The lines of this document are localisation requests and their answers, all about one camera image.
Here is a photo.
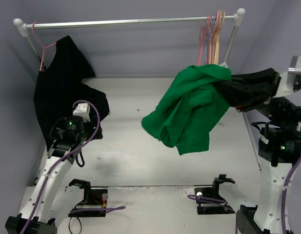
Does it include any black t shirt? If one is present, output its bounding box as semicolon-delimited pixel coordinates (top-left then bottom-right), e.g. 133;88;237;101
34;36;110;149

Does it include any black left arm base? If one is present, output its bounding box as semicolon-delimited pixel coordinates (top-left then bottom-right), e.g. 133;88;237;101
68;179;108;217

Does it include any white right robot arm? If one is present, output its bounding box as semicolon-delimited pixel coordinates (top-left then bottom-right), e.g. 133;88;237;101
210;67;301;234

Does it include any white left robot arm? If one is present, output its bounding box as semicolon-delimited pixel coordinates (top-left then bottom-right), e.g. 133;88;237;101
5;114;102;234

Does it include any thin black cable loop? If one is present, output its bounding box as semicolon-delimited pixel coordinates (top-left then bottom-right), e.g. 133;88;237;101
68;215;82;234

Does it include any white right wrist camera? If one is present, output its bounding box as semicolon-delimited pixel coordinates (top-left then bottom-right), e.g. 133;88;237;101
274;56;301;98

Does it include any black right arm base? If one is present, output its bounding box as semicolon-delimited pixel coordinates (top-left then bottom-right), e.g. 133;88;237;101
194;174;235;215

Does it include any metal clothes rack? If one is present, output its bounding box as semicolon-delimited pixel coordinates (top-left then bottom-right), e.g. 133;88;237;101
13;7;262;169

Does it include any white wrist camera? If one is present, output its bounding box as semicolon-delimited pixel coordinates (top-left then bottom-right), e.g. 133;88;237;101
274;56;301;98
73;103;90;123

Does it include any green t shirt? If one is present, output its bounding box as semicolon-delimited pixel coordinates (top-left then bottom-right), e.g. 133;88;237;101
141;64;232;155

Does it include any beige plastic hanger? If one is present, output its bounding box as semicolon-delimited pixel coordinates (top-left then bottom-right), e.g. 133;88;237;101
213;11;225;64

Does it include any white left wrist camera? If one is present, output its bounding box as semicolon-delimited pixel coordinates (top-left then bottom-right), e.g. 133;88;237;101
73;103;90;123

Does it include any blue wire hanger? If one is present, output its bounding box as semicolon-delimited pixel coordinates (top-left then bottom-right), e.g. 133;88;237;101
201;14;216;65

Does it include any pink wire hanger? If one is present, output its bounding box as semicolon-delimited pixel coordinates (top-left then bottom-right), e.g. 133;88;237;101
206;10;221;64
31;21;58;72
196;14;212;66

